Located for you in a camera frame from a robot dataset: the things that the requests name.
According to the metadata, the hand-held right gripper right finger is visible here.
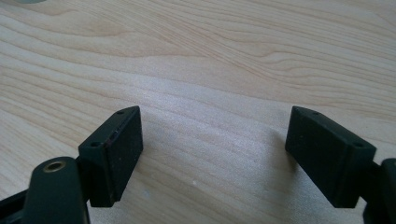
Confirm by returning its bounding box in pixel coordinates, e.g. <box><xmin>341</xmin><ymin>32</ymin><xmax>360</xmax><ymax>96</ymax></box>
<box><xmin>284</xmin><ymin>105</ymin><xmax>377</xmax><ymax>209</ymax></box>

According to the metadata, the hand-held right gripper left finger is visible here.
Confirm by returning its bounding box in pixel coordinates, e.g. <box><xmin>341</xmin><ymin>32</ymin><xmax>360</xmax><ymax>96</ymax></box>
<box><xmin>78</xmin><ymin>105</ymin><xmax>145</xmax><ymax>208</ymax></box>

